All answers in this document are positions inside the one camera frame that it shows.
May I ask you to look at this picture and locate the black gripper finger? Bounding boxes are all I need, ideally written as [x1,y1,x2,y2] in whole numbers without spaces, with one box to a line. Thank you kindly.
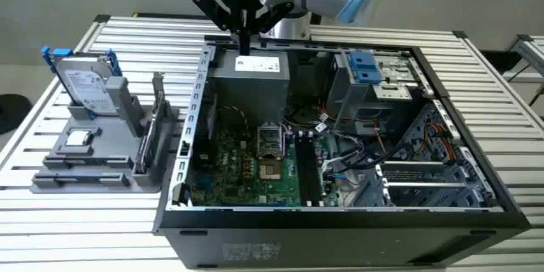
[191,0,246,56]
[245,2,297,56]

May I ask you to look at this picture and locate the black RAM slot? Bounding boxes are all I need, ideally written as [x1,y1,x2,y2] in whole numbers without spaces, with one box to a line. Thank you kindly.
[310,132,326,206]
[301,132,315,206]
[305,132,321,206]
[295,132,310,206]

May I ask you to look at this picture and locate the grey power supply unit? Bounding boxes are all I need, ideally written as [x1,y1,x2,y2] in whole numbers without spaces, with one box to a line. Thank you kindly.
[207,50,293,126]

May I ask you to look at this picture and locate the blue drive bay latch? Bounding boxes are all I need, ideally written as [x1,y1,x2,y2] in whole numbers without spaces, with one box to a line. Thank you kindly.
[349,50,381,83]

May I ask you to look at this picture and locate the tall grey drive cage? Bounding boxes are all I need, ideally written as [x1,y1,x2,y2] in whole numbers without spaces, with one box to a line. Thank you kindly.
[326,49,429,138]

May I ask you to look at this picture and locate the hard disk in blue carrier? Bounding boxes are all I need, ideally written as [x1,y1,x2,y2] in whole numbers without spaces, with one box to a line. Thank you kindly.
[41,47,125,117]

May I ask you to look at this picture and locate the silver socket cover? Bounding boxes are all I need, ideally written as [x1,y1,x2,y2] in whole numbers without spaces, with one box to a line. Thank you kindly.
[258,121,286,158]

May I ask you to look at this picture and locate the thin metal locking lever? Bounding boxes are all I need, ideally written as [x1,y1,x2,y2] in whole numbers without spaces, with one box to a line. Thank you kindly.
[281,122,290,159]

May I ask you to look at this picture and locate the green graphics card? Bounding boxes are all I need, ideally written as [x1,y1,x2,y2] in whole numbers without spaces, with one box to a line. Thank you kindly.
[135,71,169,174]

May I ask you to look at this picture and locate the CPU socket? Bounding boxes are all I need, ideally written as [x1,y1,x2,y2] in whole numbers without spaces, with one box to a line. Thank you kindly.
[258,157,286,182]

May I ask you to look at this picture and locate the grey parts rack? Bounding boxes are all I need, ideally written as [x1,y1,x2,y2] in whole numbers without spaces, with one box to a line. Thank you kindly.
[29,76,181,195]

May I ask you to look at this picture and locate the silver CPU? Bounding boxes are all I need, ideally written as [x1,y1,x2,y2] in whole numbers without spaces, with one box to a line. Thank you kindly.
[63,130,94,147]

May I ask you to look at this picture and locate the green motherboard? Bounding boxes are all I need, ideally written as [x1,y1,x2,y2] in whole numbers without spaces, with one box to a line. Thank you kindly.
[190,106,342,208]

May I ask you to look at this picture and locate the black round floor object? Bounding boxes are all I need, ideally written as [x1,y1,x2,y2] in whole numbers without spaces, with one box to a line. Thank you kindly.
[0,93,35,135]

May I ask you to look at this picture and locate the blue expansion slot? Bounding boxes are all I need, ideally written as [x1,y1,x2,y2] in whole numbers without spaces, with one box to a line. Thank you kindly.
[219,201,287,207]

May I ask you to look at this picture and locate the metal slat side table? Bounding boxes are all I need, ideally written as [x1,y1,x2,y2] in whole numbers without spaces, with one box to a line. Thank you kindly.
[503,33,544,82]

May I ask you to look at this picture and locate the low silver disk bay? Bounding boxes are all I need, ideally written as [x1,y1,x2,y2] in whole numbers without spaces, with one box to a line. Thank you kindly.
[353,160,499,208]

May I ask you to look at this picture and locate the black PC case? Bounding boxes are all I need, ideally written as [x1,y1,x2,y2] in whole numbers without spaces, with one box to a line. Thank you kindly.
[151,34,533,269]

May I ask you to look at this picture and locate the white case label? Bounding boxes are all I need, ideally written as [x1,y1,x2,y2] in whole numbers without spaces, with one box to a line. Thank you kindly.
[221,241,283,262]

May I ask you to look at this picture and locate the red black twisted wire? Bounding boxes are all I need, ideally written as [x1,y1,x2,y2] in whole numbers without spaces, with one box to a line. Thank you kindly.
[218,104,253,136]

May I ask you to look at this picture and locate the grey wires with white tags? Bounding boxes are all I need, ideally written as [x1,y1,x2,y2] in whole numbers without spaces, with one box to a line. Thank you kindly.
[283,111,342,136]

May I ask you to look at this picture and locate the black cable bundle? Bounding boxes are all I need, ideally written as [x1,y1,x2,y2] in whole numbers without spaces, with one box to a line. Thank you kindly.
[330,136,413,177]

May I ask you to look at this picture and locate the orange yellow wire bundle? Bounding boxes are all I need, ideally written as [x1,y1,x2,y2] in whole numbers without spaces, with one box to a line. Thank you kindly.
[425,121,457,162]

